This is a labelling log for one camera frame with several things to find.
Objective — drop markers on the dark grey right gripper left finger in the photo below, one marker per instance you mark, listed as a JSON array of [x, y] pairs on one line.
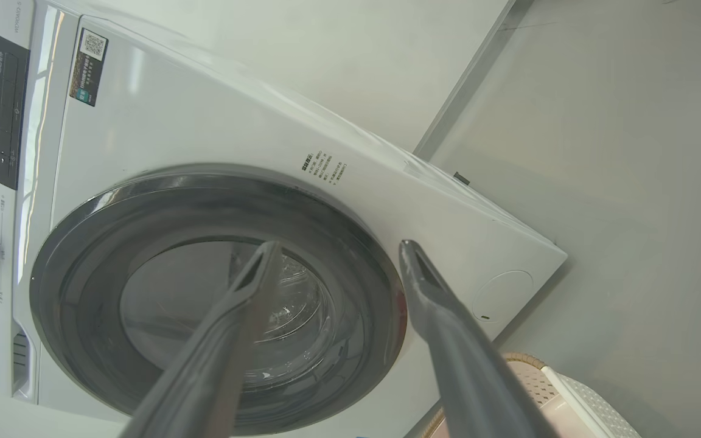
[[204, 365]]

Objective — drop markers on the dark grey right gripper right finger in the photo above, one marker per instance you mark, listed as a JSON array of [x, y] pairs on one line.
[[466, 371]]

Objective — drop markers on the beige perforated laundry basket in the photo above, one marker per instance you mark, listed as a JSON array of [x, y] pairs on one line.
[[582, 401]]

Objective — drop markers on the round white filter cover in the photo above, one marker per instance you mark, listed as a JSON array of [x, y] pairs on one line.
[[502, 296]]

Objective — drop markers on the round dark washing machine door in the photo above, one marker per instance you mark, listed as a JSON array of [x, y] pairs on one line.
[[83, 274]]

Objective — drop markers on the small dark washer foot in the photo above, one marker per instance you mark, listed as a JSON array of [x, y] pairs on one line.
[[461, 177]]

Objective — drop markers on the white front-load washing machine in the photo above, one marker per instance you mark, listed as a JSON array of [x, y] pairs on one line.
[[204, 121]]

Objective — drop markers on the grey baseboard strip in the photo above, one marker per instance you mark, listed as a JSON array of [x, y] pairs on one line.
[[466, 85]]

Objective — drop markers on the dark QR code sticker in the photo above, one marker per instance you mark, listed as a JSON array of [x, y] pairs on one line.
[[89, 70]]

